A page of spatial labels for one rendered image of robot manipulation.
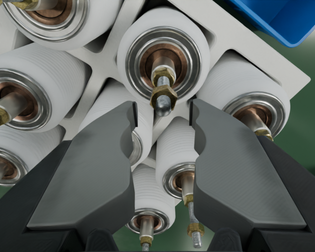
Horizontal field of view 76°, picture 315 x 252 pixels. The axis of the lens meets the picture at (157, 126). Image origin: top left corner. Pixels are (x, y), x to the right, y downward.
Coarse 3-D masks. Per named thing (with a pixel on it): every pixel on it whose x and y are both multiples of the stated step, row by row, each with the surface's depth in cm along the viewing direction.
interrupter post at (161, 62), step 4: (164, 56) 20; (156, 60) 19; (160, 60) 18; (164, 60) 18; (168, 60) 19; (152, 64) 20; (156, 64) 18; (160, 64) 17; (164, 64) 17; (168, 64) 18; (172, 64) 19; (152, 68) 18; (156, 68) 17; (160, 68) 17; (168, 68) 17; (172, 68) 17; (152, 72) 17; (172, 72) 17; (152, 76) 18
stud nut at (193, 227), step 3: (189, 225) 23; (192, 225) 22; (195, 225) 22; (198, 225) 22; (201, 225) 23; (189, 228) 22; (192, 228) 22; (195, 228) 22; (198, 228) 22; (201, 228) 22; (189, 231) 22; (192, 231) 22; (198, 231) 22; (201, 231) 22; (204, 231) 22; (189, 234) 22; (201, 234) 22
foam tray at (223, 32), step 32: (128, 0) 23; (160, 0) 32; (192, 0) 23; (0, 32) 26; (224, 32) 25; (96, 64) 27; (256, 64) 27; (288, 64) 27; (96, 96) 32; (192, 96) 36; (288, 96) 29; (160, 128) 33
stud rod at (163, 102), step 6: (162, 78) 16; (162, 84) 15; (168, 84) 16; (162, 96) 13; (156, 102) 13; (162, 102) 12; (168, 102) 13; (156, 108) 13; (162, 108) 12; (168, 108) 12; (162, 114) 13; (168, 114) 13
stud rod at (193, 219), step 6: (192, 204) 25; (192, 210) 24; (192, 216) 24; (192, 222) 23; (198, 222) 24; (192, 234) 22; (198, 234) 22; (192, 240) 22; (198, 240) 21; (198, 246) 21
